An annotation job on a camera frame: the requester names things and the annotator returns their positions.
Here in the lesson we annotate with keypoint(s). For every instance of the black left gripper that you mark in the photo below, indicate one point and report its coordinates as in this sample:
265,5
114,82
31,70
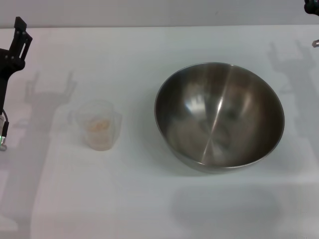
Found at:
7,62

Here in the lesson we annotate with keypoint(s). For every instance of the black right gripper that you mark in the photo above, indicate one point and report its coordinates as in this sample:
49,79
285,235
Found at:
312,6

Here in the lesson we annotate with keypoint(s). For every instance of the clear plastic measuring cup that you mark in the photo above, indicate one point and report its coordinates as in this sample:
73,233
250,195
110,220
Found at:
99,142

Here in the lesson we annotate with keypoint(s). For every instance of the stainless steel mixing bowl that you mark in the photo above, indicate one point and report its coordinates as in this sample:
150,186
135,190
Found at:
219,117

